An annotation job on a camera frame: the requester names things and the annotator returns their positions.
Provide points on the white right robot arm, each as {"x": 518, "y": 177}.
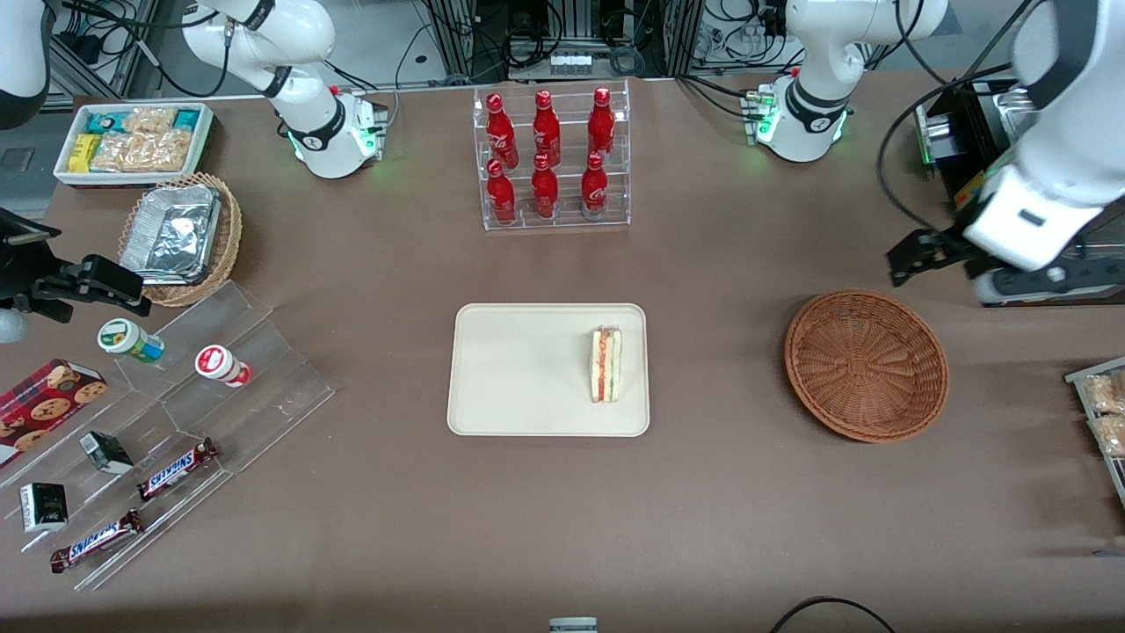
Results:
{"x": 264, "y": 35}

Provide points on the clear acrylic stepped display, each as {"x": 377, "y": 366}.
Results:
{"x": 264, "y": 387}

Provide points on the beige plastic tray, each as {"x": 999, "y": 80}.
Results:
{"x": 527, "y": 369}

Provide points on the round brown wicker basket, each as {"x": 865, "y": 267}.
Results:
{"x": 866, "y": 365}

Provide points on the aluminium frame rack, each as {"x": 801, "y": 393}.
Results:
{"x": 457, "y": 35}

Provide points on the small black box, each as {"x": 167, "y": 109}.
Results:
{"x": 44, "y": 507}
{"x": 107, "y": 452}

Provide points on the white power strip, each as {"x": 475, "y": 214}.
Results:
{"x": 571, "y": 63}

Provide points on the teal snack packet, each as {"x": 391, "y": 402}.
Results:
{"x": 186, "y": 119}
{"x": 105, "y": 122}

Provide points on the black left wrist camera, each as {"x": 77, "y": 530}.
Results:
{"x": 923, "y": 237}

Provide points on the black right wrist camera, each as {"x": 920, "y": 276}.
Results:
{"x": 114, "y": 277}

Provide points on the oval light wicker basket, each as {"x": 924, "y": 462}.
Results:
{"x": 230, "y": 237}

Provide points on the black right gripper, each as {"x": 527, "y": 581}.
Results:
{"x": 26, "y": 268}

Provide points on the white cup green label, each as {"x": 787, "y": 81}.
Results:
{"x": 127, "y": 338}

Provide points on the white cup red label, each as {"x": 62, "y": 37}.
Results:
{"x": 220, "y": 364}

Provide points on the triangular sandwich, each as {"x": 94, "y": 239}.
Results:
{"x": 606, "y": 365}

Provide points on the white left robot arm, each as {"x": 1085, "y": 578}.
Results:
{"x": 1037, "y": 211}

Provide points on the grey snack tray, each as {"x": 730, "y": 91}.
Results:
{"x": 1077, "y": 376}

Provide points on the black countertop appliance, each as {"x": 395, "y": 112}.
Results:
{"x": 958, "y": 132}

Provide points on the yellow snack packet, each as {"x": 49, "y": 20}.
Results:
{"x": 83, "y": 152}

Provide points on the aluminium foil tray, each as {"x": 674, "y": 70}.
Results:
{"x": 171, "y": 233}

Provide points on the clear pastry bag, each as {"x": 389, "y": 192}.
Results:
{"x": 1111, "y": 435}
{"x": 1106, "y": 393}

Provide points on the red cola bottle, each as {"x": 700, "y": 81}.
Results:
{"x": 601, "y": 123}
{"x": 545, "y": 193}
{"x": 501, "y": 132}
{"x": 546, "y": 127}
{"x": 595, "y": 189}
{"x": 501, "y": 198}

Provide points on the small white grey device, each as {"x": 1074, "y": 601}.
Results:
{"x": 573, "y": 625}

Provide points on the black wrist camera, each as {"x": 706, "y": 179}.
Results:
{"x": 923, "y": 237}
{"x": 114, "y": 277}

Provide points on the clear acrylic bottle rack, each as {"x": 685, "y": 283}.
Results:
{"x": 567, "y": 220}

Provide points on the brown Snickers bar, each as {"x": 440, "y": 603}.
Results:
{"x": 97, "y": 542}
{"x": 176, "y": 469}

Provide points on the clear cracker bag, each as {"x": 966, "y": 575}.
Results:
{"x": 149, "y": 121}
{"x": 141, "y": 152}

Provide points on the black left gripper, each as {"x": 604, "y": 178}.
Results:
{"x": 947, "y": 246}

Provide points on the red cookie box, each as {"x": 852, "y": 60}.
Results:
{"x": 44, "y": 404}

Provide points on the white rectangular snack bin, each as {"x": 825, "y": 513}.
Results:
{"x": 66, "y": 171}

